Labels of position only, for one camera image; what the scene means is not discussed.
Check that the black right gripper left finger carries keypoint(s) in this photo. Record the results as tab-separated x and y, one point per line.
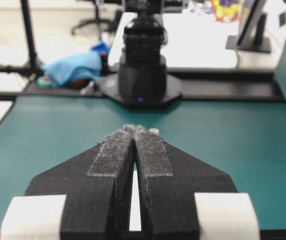
84	198

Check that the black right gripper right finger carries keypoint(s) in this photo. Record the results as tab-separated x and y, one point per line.
182	197

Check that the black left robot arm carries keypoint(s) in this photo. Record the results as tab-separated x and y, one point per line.
142	79

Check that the teal tape roll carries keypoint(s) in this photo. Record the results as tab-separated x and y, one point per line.
44	82

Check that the blue cloth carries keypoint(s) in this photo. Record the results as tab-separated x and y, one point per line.
85	66

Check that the black computer monitor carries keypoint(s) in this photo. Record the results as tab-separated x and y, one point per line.
250	36

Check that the black office chair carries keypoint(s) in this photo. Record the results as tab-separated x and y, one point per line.
103	24

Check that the colourful snack bag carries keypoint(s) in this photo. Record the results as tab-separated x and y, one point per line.
226	10

